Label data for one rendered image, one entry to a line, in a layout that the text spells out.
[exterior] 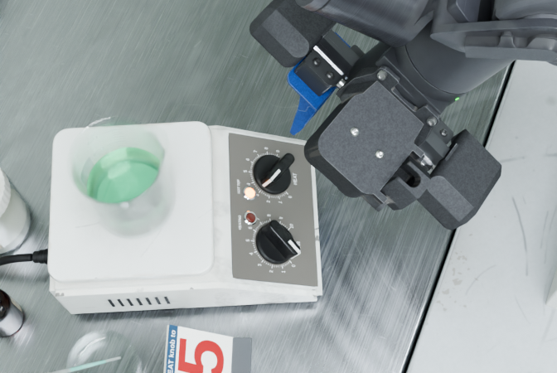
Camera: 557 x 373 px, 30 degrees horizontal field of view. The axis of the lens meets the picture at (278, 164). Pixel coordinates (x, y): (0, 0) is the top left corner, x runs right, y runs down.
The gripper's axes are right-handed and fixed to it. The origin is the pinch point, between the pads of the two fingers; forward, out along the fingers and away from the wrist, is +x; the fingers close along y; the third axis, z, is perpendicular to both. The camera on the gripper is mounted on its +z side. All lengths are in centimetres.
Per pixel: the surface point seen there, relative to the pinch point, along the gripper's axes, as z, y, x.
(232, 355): 9.5, 7.2, 16.8
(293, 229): 1.0, 3.8, 11.0
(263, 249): 4.5, 2.9, 10.6
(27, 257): 12.9, -9.2, 21.9
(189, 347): 11.8, 4.1, 16.1
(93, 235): 11.6, -6.9, 14.0
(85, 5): -8.5, -21.4, 22.9
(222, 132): -0.8, -5.3, 11.0
